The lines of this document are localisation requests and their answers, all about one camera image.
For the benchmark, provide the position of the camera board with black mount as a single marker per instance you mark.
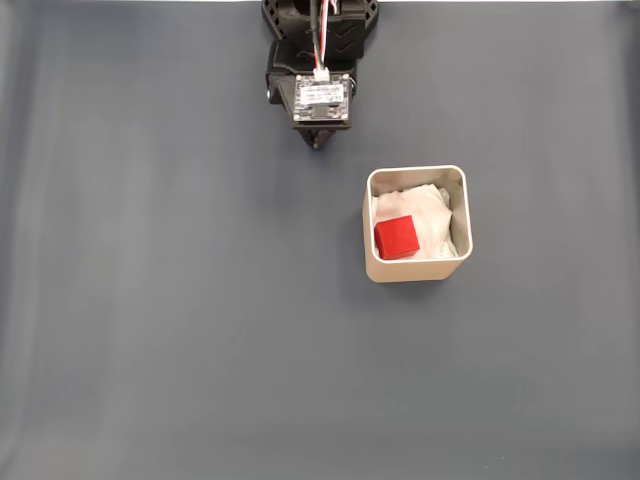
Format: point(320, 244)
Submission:
point(321, 100)

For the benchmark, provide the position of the dark grey table mat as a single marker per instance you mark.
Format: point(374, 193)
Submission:
point(200, 300)

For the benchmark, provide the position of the white crumpled cloth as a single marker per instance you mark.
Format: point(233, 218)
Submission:
point(432, 220)

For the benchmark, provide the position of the beige square box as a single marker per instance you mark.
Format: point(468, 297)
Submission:
point(415, 272)

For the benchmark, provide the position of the red cube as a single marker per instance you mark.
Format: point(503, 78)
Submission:
point(396, 239)

